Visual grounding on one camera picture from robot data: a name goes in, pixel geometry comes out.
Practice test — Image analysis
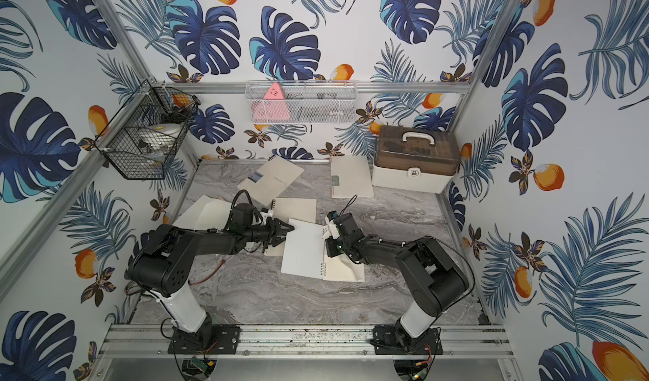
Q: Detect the clear-spiral notebook barcode cover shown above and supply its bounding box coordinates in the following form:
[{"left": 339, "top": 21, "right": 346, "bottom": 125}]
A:
[{"left": 281, "top": 219, "right": 365, "bottom": 282}]

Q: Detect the large cream spiral notebook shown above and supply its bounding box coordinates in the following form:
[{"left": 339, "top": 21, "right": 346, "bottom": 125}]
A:
[{"left": 238, "top": 156, "right": 304, "bottom": 207}]

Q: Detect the torn cream page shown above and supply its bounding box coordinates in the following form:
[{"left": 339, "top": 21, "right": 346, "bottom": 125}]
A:
[
  {"left": 194, "top": 199, "right": 231, "bottom": 231},
  {"left": 173, "top": 195, "right": 213, "bottom": 229}
]

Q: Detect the B5 spiral notebook blue label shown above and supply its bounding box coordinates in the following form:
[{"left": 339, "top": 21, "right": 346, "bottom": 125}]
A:
[{"left": 263, "top": 198, "right": 319, "bottom": 257}]

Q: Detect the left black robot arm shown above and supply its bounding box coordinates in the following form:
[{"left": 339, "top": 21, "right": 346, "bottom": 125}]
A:
[{"left": 128, "top": 218, "right": 294, "bottom": 335}]

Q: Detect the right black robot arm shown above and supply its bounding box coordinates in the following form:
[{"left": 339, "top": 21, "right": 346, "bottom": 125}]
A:
[{"left": 324, "top": 211, "right": 470, "bottom": 347}]

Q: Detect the cream notebook green label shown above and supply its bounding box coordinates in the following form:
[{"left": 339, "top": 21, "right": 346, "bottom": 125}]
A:
[{"left": 330, "top": 156, "right": 375, "bottom": 198}]

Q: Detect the white storage box brown lid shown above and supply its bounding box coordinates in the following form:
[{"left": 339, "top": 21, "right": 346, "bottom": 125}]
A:
[{"left": 372, "top": 126, "right": 460, "bottom": 193}]

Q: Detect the pink triangle ruler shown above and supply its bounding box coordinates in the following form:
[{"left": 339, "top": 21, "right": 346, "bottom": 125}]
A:
[{"left": 251, "top": 83, "right": 291, "bottom": 124}]

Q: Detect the clear wall shelf basket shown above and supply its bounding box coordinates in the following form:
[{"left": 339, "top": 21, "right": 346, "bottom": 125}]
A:
[{"left": 245, "top": 80, "right": 358, "bottom": 124}]

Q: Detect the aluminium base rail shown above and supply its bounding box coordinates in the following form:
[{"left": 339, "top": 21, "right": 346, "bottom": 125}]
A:
[{"left": 99, "top": 325, "right": 514, "bottom": 360}]

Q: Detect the black wire basket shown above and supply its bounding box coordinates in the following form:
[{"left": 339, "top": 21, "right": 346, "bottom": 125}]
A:
[{"left": 93, "top": 80, "right": 200, "bottom": 181}]

